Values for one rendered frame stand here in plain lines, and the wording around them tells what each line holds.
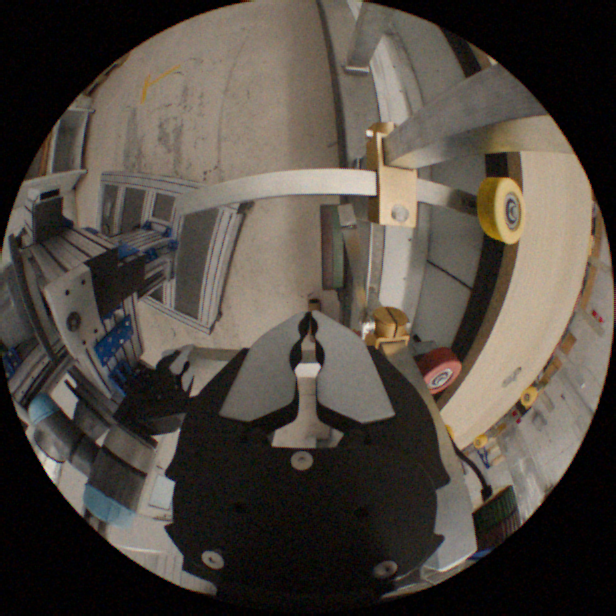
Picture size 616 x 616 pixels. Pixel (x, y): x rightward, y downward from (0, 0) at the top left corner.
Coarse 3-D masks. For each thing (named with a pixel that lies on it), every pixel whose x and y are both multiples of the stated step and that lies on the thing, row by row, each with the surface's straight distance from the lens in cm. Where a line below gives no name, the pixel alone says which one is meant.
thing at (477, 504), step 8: (448, 432) 22; (456, 448) 22; (464, 456) 22; (472, 464) 23; (480, 472) 23; (480, 480) 23; (488, 488) 23; (504, 488) 23; (488, 496) 23; (496, 496) 22; (472, 504) 23; (480, 504) 21; (488, 504) 21; (512, 512) 23; (488, 528) 22
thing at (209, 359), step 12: (192, 348) 37; (204, 348) 35; (216, 348) 34; (408, 348) 33; (420, 348) 33; (432, 348) 34; (192, 360) 35; (204, 360) 33; (216, 360) 32; (228, 360) 31; (312, 360) 28; (300, 372) 29; (312, 372) 29
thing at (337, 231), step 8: (336, 208) 35; (336, 216) 35; (336, 224) 35; (336, 232) 35; (336, 240) 35; (336, 248) 36; (336, 256) 36; (336, 264) 37; (336, 272) 37; (336, 280) 38
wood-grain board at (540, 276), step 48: (528, 192) 34; (576, 192) 70; (528, 240) 34; (576, 240) 71; (528, 288) 39; (576, 288) 92; (480, 336) 36; (528, 336) 53; (480, 384) 48; (528, 384) 110; (480, 432) 130
